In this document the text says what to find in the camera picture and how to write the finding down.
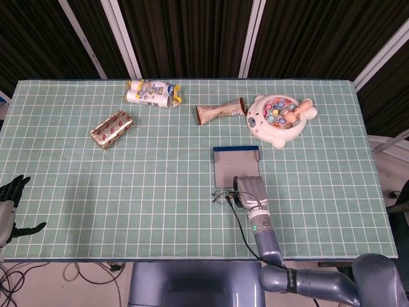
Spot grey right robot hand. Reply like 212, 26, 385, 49
232, 175, 270, 212

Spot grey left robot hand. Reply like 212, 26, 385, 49
0, 175, 48, 249

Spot blue glasses case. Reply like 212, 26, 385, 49
212, 145, 261, 189

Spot thin-framed eyeglasses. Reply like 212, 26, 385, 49
212, 189, 239, 205

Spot brown snack wrapper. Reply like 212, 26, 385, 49
195, 97, 246, 126

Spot peach plastic toy piece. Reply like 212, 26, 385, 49
282, 99, 313, 124

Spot blue-grey robot torso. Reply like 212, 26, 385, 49
127, 261, 266, 307

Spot green checked tablecloth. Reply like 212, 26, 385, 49
4, 79, 400, 259

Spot gold foil block red logos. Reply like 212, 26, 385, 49
89, 110, 135, 150

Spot white bag rolls pack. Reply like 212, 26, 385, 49
123, 79, 183, 109

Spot white metal stand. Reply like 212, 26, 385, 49
367, 132, 409, 155

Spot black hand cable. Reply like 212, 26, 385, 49
225, 191, 287, 269

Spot black floor cables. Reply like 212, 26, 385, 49
0, 262, 52, 307

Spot black hose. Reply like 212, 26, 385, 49
385, 188, 409, 219

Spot white metal frame post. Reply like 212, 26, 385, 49
238, 0, 266, 79
353, 24, 409, 92
58, 0, 108, 80
100, 0, 143, 80

